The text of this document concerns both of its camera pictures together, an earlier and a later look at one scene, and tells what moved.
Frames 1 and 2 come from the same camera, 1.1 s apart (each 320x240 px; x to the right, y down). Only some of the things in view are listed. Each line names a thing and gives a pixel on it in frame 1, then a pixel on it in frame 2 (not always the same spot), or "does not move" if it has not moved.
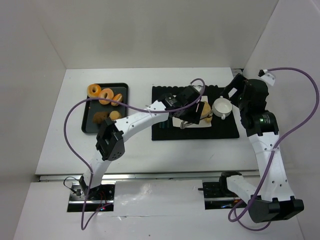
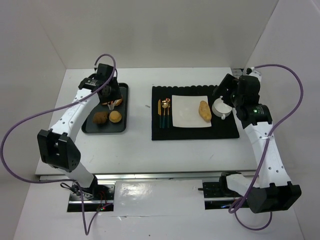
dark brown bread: [99, 117] does not move
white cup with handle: [222, 107] does not move
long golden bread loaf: [206, 111] does not move
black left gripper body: [197, 113] → [114, 94]
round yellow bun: [115, 115] does not move
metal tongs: [183, 124] → [111, 106]
